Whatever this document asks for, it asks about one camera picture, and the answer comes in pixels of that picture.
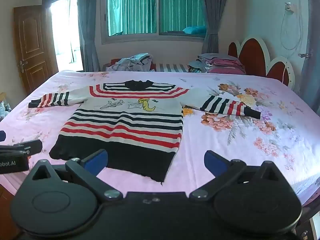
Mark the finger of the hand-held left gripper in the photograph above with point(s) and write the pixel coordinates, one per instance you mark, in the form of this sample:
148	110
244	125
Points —
2	136
30	146

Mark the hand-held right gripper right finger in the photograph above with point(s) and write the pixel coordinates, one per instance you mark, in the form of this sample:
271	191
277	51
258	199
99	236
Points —
215	162

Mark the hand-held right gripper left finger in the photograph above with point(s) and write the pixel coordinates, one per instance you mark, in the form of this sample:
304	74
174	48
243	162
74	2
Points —
96	161

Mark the striped knit sweater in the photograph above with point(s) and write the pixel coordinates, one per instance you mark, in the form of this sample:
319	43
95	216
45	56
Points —
120	130

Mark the stack of folded clothes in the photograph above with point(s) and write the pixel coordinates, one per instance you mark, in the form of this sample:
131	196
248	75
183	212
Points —
220	63

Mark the pile of loose clothes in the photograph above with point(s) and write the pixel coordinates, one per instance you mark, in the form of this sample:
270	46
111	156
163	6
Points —
130	62

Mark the pink floral bed sheet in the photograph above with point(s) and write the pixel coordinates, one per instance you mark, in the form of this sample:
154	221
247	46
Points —
225	150

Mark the brown wooden door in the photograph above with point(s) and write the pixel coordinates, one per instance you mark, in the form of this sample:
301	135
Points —
30	42

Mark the striped cushion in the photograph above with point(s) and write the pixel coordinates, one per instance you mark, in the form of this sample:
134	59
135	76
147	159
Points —
171	67

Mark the red and white headboard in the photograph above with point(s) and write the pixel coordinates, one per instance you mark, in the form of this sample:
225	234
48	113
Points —
252	55

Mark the grey curtain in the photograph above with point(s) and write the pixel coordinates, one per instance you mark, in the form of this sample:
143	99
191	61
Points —
212	17
87	25

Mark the sliding glass window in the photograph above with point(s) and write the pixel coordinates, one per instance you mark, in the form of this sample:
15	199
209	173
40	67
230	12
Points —
132	10

